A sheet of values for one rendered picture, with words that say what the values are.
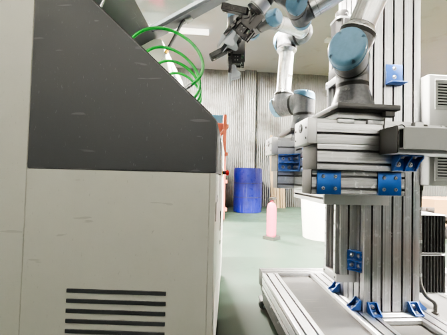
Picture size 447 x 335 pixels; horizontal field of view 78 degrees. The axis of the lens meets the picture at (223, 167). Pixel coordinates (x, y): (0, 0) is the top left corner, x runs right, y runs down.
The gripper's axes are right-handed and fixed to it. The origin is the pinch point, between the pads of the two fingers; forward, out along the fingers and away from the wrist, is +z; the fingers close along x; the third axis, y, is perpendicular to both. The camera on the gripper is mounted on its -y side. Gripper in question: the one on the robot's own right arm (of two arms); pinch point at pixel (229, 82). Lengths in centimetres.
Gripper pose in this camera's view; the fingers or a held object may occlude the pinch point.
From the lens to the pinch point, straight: 137.1
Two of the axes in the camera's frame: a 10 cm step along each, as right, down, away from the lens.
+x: 0.2, 0.3, 10.0
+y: 10.0, 0.2, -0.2
